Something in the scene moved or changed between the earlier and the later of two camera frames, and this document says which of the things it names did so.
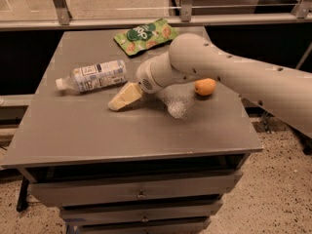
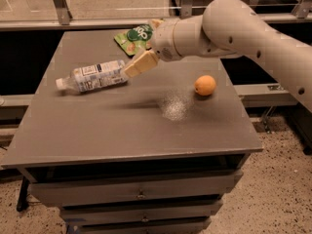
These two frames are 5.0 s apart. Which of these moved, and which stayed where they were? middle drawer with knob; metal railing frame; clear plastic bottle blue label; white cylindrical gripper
Moved: white cylindrical gripper
Stayed: metal railing frame; middle drawer with knob; clear plastic bottle blue label
